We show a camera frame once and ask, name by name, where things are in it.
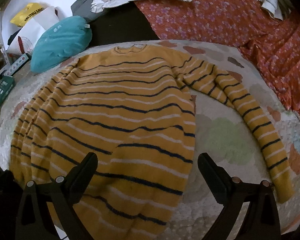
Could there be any yellow striped knit sweater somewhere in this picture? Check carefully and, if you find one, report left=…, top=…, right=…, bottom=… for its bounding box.
left=9, top=45, right=293, bottom=239

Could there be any white quilted patchwork bedspread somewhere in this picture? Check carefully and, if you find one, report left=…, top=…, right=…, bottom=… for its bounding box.
left=0, top=41, right=300, bottom=239

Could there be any green cardboard box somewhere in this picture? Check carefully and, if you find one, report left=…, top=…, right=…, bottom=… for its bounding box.
left=0, top=76, right=15, bottom=107

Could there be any teal pillow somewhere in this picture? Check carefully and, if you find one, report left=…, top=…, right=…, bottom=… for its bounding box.
left=30, top=16, right=92, bottom=73

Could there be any white and yellow plastic bag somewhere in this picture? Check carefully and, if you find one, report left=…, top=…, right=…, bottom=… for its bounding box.
left=2, top=2, right=64, bottom=55

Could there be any red floral fabric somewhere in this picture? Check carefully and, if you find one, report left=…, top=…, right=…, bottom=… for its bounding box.
left=136, top=0, right=300, bottom=115

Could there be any grey folded garment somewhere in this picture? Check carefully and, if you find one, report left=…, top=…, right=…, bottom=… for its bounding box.
left=71, top=0, right=107, bottom=23

